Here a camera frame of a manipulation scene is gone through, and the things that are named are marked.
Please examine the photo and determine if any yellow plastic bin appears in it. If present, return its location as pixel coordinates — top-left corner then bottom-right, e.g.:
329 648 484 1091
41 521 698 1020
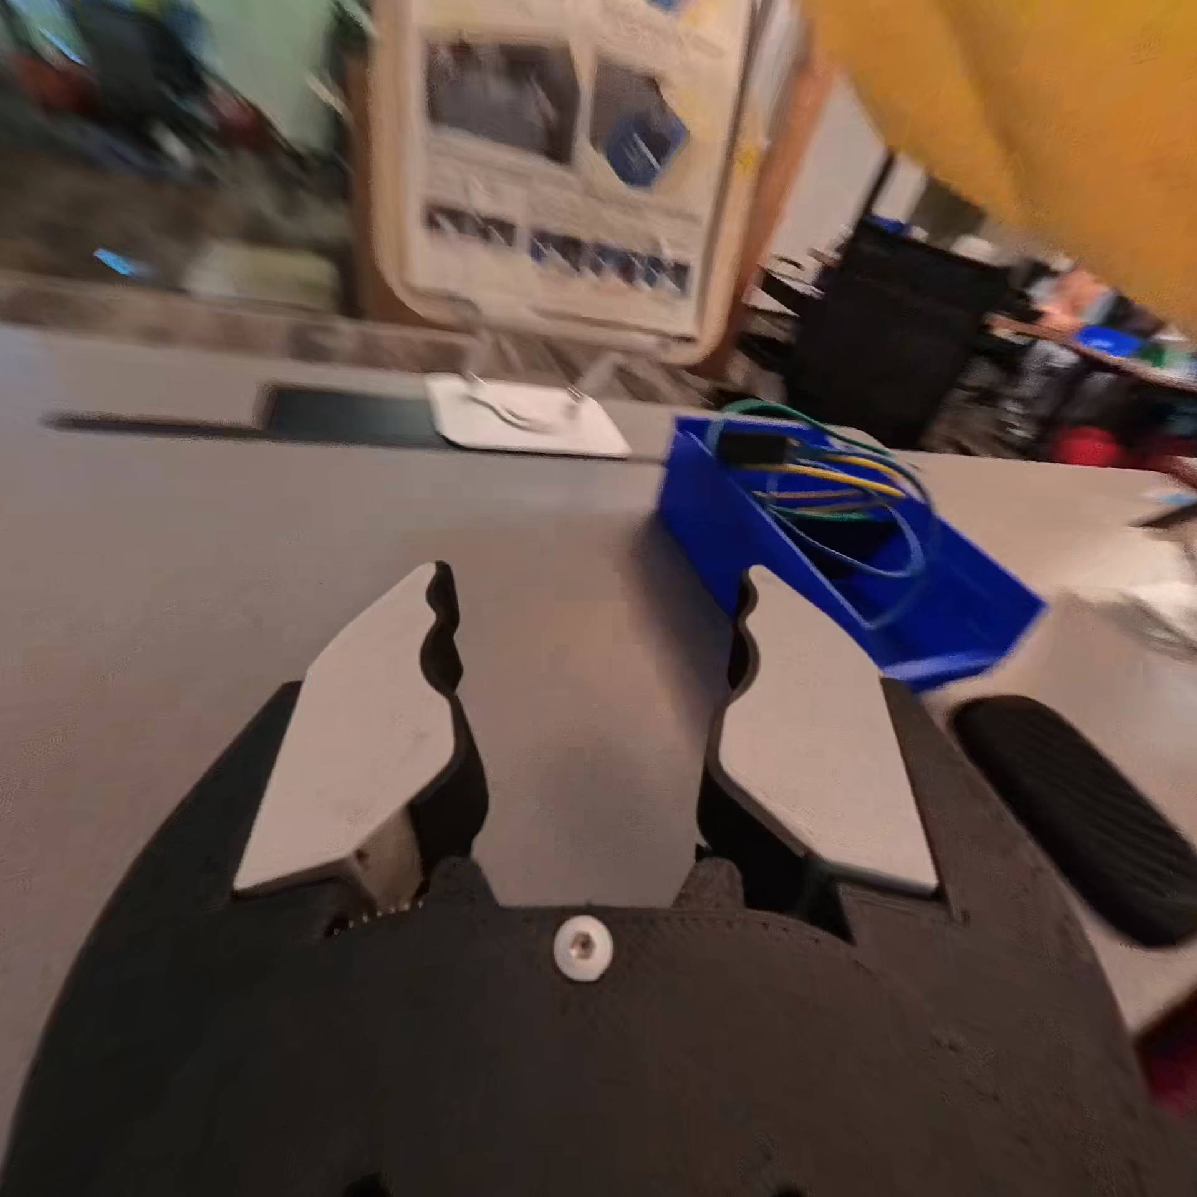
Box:
804 0 1197 339

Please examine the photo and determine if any blue ethernet cable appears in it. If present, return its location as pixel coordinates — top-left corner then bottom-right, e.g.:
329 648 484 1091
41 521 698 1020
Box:
762 439 932 628

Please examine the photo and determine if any black chair armrest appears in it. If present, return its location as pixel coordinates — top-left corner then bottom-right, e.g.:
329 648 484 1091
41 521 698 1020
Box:
949 697 1197 950

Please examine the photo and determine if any green ethernet cable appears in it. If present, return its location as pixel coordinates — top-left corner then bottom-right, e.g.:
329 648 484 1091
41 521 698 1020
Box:
715 400 922 524

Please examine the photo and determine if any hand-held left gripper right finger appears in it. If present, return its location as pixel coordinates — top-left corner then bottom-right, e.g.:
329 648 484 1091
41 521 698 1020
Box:
697 563 942 893

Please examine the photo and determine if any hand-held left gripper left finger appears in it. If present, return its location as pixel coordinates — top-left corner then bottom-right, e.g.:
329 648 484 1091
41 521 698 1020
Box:
229 558 491 916

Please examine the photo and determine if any wooden poster board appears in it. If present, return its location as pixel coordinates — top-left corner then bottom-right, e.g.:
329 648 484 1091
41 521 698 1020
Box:
353 0 833 367

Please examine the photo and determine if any yellow ethernet cable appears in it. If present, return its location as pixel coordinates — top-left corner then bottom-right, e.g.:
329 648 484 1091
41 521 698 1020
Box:
762 453 913 501

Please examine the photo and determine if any white stand base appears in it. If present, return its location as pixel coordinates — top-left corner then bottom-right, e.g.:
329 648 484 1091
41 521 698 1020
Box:
425 372 634 459

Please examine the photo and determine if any blue plastic bin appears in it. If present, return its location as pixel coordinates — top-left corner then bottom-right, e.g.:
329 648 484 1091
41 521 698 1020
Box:
654 412 1047 694

